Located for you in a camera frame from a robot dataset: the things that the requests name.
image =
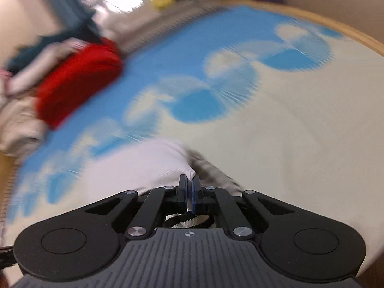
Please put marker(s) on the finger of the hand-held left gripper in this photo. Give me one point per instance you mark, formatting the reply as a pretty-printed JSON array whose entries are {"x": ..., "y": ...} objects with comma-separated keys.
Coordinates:
[{"x": 6, "y": 256}]

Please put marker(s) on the blue white printed blanket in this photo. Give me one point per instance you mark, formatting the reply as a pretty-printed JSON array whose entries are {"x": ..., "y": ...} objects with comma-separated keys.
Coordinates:
[{"x": 285, "y": 126}]

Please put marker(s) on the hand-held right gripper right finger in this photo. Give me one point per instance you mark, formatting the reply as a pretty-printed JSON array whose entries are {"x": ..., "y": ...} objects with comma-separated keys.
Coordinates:
[{"x": 196, "y": 195}]

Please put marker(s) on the wooden bed frame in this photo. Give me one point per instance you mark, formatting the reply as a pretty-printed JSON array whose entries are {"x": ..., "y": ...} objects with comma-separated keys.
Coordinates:
[{"x": 354, "y": 33}]

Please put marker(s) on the teal cloth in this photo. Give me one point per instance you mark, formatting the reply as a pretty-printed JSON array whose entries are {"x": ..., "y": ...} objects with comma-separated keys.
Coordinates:
[{"x": 63, "y": 40}]

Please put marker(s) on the black white striped garment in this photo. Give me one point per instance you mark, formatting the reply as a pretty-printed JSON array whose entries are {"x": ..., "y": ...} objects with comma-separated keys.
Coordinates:
[{"x": 144, "y": 165}]

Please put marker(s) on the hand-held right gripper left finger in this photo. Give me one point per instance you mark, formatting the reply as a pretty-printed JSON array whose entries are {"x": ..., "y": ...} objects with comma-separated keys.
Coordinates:
[{"x": 183, "y": 192}]

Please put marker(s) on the red folded cloth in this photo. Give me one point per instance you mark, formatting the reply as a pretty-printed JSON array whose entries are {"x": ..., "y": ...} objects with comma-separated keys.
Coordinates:
[{"x": 78, "y": 81}]

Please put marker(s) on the cream cloth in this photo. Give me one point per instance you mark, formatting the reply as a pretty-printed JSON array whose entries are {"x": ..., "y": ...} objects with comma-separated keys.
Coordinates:
[{"x": 21, "y": 126}]

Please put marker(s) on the blue curtain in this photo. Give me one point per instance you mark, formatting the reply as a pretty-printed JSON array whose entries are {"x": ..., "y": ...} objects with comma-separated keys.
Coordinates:
[{"x": 69, "y": 0}]

